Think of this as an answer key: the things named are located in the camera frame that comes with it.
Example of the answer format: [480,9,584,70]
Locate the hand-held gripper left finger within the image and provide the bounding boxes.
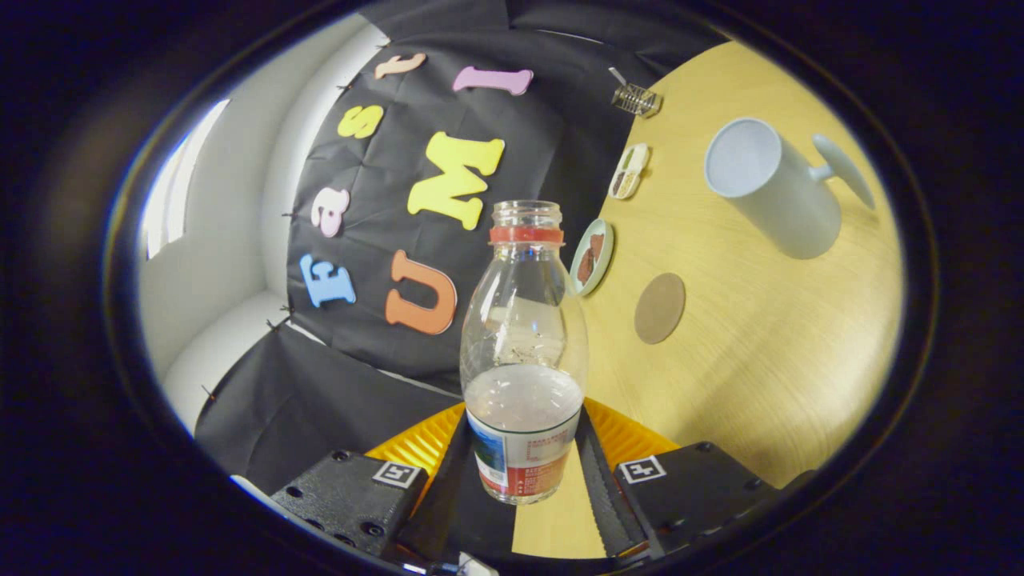
[272,402,482,562]

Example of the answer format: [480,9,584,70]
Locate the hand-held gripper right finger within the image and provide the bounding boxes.
[578,398,781,559]

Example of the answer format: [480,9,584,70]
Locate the clear plastic juice bottle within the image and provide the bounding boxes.
[460,200,590,506]

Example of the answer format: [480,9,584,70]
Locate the round brown coaster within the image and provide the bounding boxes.
[634,273,686,345]

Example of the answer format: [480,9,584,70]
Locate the white cup with handle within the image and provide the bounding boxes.
[704,118,876,260]

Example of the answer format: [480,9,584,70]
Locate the wooden table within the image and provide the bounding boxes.
[512,40,905,559]

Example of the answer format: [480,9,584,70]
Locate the pale green round plate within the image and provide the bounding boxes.
[570,218,615,297]

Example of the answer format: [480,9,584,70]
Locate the white divided snack tray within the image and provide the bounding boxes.
[608,143,650,201]

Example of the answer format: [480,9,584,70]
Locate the large ceiling light panel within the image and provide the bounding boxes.
[142,100,230,261]

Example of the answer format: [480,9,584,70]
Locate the wire mesh utensil holder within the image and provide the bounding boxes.
[612,82,663,118]

